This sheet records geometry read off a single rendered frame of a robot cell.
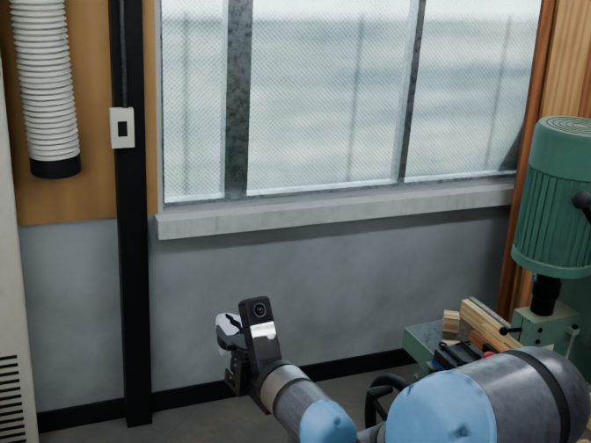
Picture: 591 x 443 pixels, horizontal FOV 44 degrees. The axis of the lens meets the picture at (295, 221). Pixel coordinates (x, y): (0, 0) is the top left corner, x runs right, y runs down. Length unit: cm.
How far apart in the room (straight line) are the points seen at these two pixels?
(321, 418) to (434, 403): 31
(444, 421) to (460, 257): 262
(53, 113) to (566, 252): 149
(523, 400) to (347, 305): 240
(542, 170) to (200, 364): 183
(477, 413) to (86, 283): 215
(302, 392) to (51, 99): 147
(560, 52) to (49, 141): 192
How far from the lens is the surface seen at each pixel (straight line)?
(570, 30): 307
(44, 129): 232
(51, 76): 227
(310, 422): 100
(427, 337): 190
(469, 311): 198
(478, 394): 72
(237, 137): 268
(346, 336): 319
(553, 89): 307
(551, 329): 175
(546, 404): 76
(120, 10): 235
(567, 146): 152
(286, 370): 108
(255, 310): 112
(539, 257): 160
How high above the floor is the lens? 186
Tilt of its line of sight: 23 degrees down
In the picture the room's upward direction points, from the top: 4 degrees clockwise
